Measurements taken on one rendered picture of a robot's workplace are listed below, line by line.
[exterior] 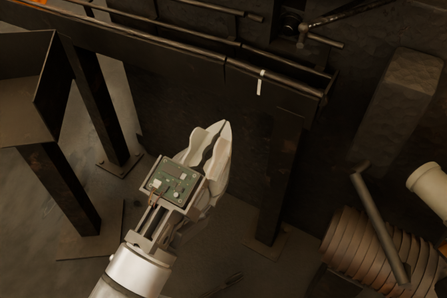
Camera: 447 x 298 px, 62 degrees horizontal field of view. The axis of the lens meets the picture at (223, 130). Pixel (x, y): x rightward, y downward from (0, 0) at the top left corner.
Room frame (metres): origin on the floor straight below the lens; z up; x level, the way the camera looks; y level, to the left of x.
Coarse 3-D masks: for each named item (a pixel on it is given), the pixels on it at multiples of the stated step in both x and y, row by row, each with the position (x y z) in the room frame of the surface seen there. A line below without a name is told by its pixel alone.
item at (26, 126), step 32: (32, 32) 0.63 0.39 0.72; (0, 64) 0.62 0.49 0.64; (32, 64) 0.63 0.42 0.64; (64, 64) 0.61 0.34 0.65; (0, 96) 0.57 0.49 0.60; (32, 96) 0.56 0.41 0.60; (64, 96) 0.55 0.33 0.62; (0, 128) 0.48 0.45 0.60; (32, 128) 0.47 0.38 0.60; (32, 160) 0.50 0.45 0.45; (64, 160) 0.55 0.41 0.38; (64, 192) 0.50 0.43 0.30; (64, 224) 0.54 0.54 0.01; (96, 224) 0.52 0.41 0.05; (64, 256) 0.43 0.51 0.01; (96, 256) 0.43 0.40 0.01
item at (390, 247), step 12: (360, 168) 0.37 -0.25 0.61; (360, 180) 0.35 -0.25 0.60; (360, 192) 0.33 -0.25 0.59; (372, 204) 0.31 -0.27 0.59; (372, 216) 0.29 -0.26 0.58; (384, 228) 0.28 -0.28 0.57; (384, 240) 0.25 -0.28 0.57; (384, 252) 0.24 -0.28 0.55; (396, 252) 0.23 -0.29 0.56; (396, 264) 0.21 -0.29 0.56; (408, 264) 0.22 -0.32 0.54; (396, 276) 0.20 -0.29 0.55; (408, 276) 0.20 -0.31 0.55; (408, 288) 0.18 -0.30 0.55
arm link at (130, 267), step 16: (112, 256) 0.18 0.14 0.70; (128, 256) 0.16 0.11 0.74; (144, 256) 0.16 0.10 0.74; (112, 272) 0.15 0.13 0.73; (128, 272) 0.15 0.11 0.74; (144, 272) 0.15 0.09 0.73; (160, 272) 0.15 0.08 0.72; (128, 288) 0.13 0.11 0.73; (144, 288) 0.13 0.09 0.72; (160, 288) 0.14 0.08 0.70
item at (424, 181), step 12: (420, 168) 0.32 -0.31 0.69; (432, 168) 0.32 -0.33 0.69; (408, 180) 0.31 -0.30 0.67; (420, 180) 0.30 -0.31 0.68; (432, 180) 0.30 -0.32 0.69; (444, 180) 0.30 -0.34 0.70; (420, 192) 0.29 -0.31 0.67; (432, 192) 0.28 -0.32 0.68; (444, 192) 0.28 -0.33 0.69; (432, 204) 0.27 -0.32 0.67; (444, 204) 0.26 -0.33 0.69; (444, 216) 0.25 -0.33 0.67
